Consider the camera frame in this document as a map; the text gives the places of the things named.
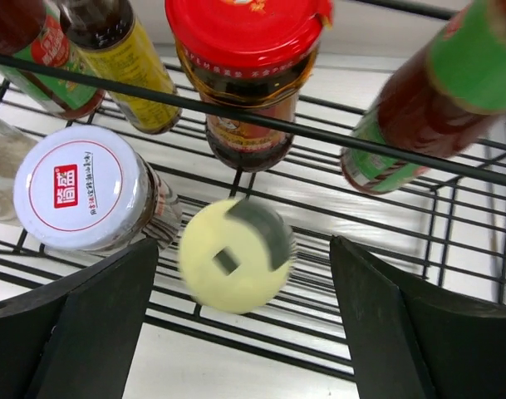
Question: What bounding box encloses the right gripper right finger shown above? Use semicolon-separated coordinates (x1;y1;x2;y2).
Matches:
330;236;506;398

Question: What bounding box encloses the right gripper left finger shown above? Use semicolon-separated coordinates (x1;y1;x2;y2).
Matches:
0;239;159;398

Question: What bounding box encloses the white lid jar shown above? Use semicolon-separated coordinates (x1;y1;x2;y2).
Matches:
13;126;182;254

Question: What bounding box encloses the yellow lid spice shaker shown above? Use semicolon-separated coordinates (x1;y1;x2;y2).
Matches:
178;198;297;314

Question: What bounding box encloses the black cap spice shaker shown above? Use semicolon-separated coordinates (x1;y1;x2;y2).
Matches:
0;119;37;226

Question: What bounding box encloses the green label sauce bottle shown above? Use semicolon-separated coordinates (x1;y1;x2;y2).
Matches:
339;0;506;196

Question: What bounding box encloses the small yellow oil bottle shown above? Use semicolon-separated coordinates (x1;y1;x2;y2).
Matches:
56;0;182;135

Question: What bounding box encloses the yellow cap chili sauce bottle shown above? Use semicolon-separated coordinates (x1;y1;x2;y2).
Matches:
0;0;105;120

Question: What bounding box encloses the red lid chili jar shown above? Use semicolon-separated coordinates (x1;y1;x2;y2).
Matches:
164;0;335;173

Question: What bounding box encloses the black wire rack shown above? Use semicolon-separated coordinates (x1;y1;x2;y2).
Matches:
0;56;506;391

